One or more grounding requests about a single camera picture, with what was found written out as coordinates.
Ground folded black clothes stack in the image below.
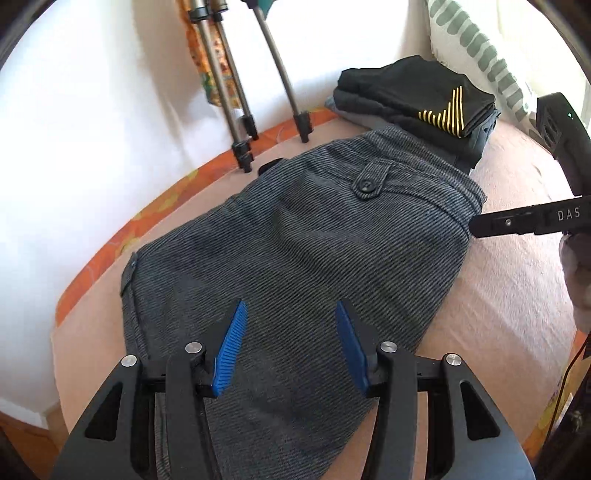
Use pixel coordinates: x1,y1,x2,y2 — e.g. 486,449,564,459
323,92,503,177

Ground thin black cable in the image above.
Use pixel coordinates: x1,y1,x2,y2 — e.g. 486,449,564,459
547,330,589,446

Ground black folded garment yellow stripes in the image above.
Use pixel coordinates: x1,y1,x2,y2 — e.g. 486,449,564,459
336,54,498,139

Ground white pillow green pattern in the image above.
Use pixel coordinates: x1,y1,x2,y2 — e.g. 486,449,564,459
424,0,542,136

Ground metal tripod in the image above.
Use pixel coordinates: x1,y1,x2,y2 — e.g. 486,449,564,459
178,0,313,174

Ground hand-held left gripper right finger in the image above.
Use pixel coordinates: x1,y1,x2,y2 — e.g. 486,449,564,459
335,300,536,480

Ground grey corduroy pants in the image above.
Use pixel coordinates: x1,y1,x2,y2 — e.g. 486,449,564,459
121,127,488,480

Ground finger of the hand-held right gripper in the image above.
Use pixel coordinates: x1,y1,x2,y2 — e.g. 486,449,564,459
468,205,544,239

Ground person's right hand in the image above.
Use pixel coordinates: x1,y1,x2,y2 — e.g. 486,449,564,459
558,233,591,334

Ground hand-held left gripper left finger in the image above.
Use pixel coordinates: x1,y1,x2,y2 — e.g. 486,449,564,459
51,300,250,480

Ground orange patterned hanging cloth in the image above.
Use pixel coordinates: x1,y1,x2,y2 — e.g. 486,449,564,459
184,0,234,108

